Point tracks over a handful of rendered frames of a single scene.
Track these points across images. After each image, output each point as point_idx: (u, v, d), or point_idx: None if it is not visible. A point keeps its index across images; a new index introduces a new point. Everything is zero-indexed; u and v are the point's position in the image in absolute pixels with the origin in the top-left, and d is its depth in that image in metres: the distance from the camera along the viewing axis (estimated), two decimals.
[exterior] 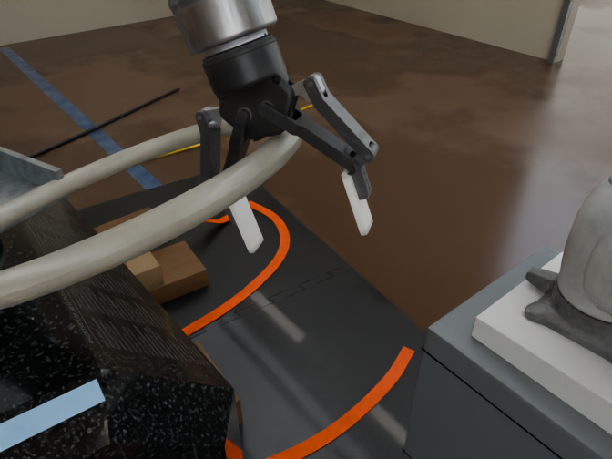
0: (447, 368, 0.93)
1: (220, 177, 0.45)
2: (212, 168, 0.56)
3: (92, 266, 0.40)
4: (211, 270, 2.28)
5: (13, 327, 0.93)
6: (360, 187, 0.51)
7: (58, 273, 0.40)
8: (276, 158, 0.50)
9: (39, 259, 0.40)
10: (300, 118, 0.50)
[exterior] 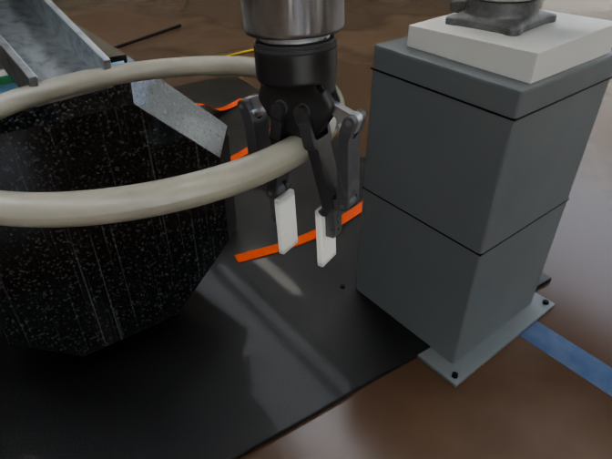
0: (389, 74, 1.22)
1: (230, 168, 0.45)
2: None
3: (83, 219, 0.42)
4: None
5: None
6: (330, 226, 0.53)
7: (51, 216, 0.42)
8: (295, 158, 0.49)
9: (38, 196, 0.42)
10: (322, 139, 0.49)
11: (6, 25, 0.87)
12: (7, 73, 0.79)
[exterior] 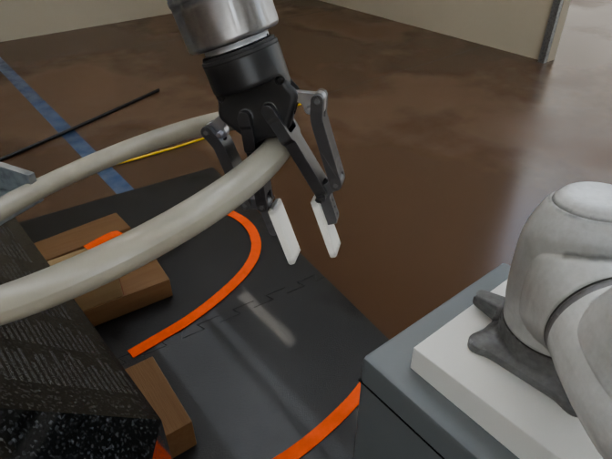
0: (384, 403, 0.84)
1: (227, 178, 0.44)
2: None
3: (102, 275, 0.39)
4: (177, 279, 2.18)
5: None
6: (328, 212, 0.54)
7: (67, 284, 0.38)
8: (277, 158, 0.49)
9: (45, 270, 0.39)
10: (294, 131, 0.51)
11: None
12: None
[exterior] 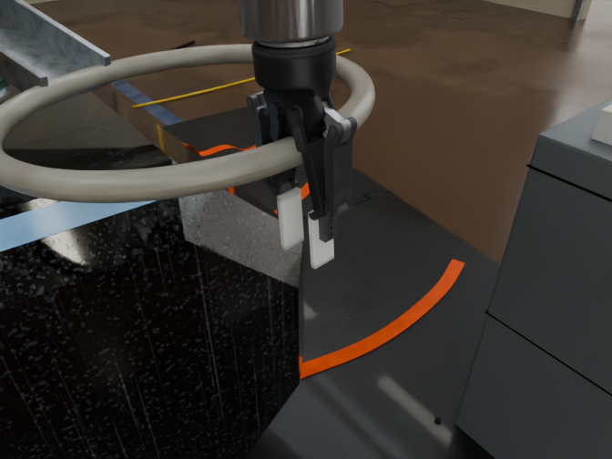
0: (562, 178, 0.82)
1: None
2: None
3: (212, 185, 0.47)
4: None
5: (65, 131, 0.81)
6: (321, 229, 0.53)
7: (184, 185, 0.46)
8: (362, 117, 0.56)
9: (167, 168, 0.46)
10: (316, 143, 0.49)
11: None
12: (1, 77, 0.77)
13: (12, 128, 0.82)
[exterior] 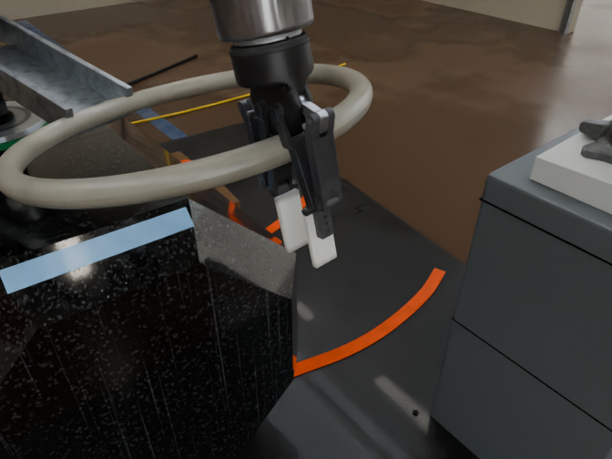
0: (506, 211, 1.00)
1: None
2: None
3: (197, 184, 0.48)
4: (243, 206, 2.34)
5: (100, 172, 0.99)
6: (318, 227, 0.53)
7: (169, 185, 0.47)
8: (353, 116, 0.56)
9: (153, 170, 0.48)
10: (301, 138, 0.49)
11: (20, 76, 0.92)
12: (35, 114, 0.84)
13: (56, 169, 1.00)
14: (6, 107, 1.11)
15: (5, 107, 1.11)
